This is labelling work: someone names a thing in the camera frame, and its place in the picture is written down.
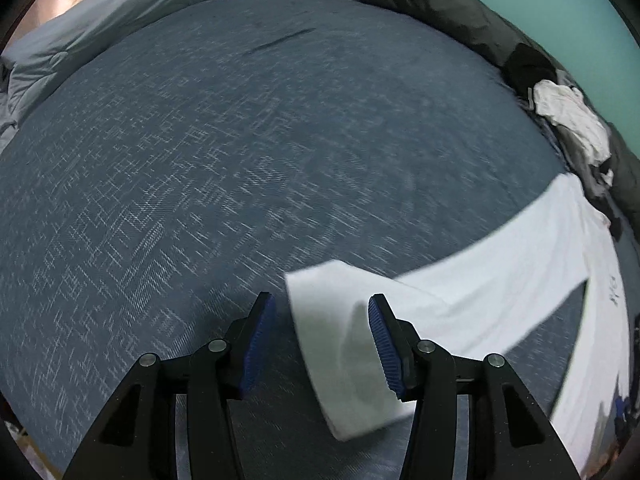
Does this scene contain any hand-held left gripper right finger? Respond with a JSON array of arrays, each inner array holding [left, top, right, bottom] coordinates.
[[367, 293, 583, 480]]

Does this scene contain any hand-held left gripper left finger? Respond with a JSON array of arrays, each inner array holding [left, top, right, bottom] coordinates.
[[62, 291, 278, 480]]

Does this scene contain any white long-sleeve shirt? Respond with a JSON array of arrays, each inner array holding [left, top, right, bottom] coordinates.
[[284, 172, 632, 476]]

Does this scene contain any bed with blue sheet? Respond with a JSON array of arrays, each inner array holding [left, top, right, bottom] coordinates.
[[0, 0, 631, 480]]

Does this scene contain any grey knit sweater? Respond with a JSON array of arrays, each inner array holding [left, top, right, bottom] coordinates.
[[550, 125, 616, 201]]

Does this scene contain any crumpled white shirt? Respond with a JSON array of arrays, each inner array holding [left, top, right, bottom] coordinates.
[[532, 80, 613, 166]]

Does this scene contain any light grey blanket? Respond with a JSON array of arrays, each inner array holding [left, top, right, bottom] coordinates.
[[0, 0, 306, 136]]

